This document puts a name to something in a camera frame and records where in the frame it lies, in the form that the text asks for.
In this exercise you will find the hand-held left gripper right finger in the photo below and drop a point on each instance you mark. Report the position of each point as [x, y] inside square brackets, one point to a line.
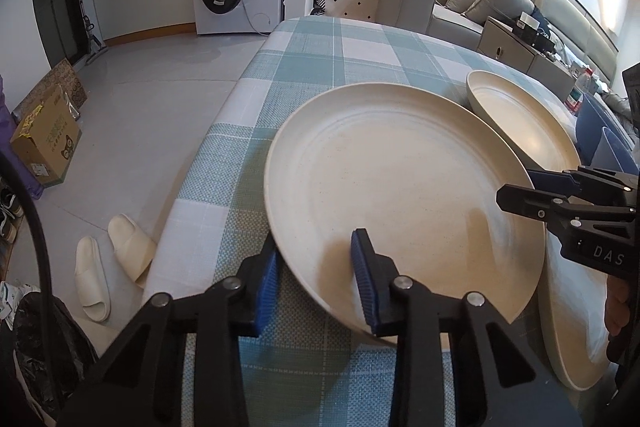
[364, 277]

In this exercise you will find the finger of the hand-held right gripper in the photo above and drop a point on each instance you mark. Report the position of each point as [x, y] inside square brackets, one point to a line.
[525, 202]
[550, 182]

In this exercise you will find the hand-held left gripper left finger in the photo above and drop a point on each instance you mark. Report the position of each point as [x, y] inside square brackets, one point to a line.
[267, 292]

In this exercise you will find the cream round plate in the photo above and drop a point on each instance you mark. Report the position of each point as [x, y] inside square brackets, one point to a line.
[400, 187]
[575, 322]
[520, 122]

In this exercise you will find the blue ceramic bowl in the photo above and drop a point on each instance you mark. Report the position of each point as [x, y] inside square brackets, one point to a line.
[590, 127]
[612, 152]

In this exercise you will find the person's right hand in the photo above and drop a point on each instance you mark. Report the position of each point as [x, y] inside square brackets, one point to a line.
[617, 307]

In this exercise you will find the plastic water bottle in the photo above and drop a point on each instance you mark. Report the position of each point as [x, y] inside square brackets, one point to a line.
[577, 92]

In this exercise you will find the grey side cabinet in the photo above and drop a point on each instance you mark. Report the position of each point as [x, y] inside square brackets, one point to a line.
[510, 52]

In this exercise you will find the cream slipper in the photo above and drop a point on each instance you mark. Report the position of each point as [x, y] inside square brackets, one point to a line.
[132, 247]
[92, 282]

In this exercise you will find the black open box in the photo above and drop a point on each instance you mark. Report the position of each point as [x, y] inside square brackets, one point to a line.
[532, 32]

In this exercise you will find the beige padded headboard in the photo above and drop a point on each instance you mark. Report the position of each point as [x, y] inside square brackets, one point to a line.
[575, 12]

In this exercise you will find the green white checked tablecloth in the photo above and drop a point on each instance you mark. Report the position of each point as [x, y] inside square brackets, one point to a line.
[325, 57]

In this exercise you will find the black plastic bag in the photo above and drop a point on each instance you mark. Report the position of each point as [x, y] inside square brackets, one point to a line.
[35, 347]

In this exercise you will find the cream dotted cushion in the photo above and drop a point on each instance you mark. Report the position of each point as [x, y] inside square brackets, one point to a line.
[352, 4]

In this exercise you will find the printed cardboard box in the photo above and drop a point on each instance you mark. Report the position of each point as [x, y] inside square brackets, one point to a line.
[45, 142]

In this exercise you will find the dark sneaker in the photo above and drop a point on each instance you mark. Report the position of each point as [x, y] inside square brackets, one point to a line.
[9, 212]

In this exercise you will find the flat patterned brown box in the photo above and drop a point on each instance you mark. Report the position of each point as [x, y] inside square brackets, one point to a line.
[70, 82]

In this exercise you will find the floor mop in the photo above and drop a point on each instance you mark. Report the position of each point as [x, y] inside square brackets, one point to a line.
[92, 42]

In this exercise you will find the purple cloth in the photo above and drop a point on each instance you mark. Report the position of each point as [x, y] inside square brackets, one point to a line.
[4, 112]

